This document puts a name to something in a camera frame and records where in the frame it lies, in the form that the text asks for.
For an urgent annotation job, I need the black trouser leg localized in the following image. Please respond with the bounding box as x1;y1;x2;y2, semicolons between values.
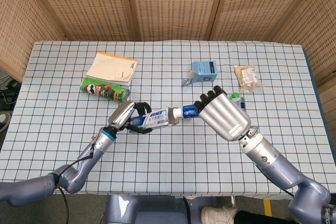
233;209;291;224

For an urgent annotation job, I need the white blue toothpaste tube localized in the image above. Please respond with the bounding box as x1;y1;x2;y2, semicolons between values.
172;96;248;120

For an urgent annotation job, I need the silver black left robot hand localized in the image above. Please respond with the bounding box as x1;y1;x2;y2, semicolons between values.
107;101;153;134

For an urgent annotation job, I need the blue toothpaste carton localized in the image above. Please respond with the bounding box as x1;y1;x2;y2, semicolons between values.
128;105;181;131

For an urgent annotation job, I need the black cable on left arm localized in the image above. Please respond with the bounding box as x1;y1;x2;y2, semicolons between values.
54;144;97;224

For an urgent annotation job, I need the beige paper booklet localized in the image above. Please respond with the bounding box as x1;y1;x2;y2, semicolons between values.
86;51;139;87

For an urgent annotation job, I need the wrapped bread packet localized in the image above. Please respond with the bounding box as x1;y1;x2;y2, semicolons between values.
234;65;265;94

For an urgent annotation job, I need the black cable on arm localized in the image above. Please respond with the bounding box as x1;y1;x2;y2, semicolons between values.
252;160;295;198
54;144;97;224

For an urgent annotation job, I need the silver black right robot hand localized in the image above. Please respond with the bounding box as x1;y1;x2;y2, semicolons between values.
193;85;253;142

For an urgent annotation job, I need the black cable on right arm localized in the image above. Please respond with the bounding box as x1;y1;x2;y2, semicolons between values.
252;160;295;198

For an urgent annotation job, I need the woven wooden folding screen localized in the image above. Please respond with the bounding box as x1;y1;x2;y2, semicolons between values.
0;0;336;109

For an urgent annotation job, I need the green Pringles can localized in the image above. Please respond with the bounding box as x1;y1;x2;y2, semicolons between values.
80;77;131;103

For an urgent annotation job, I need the light blue open carton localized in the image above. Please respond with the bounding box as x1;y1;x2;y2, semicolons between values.
181;60;219;88

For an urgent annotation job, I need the blue checked tablecloth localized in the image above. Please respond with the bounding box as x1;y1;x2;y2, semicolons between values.
0;39;329;196

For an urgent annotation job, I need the grey dark shoe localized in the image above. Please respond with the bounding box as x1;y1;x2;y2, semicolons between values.
0;112;12;132

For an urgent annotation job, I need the grey-blue robot torso base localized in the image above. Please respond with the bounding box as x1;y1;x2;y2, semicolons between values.
104;194;219;224

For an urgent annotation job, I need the white sneaker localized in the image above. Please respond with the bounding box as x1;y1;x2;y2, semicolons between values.
201;206;238;224

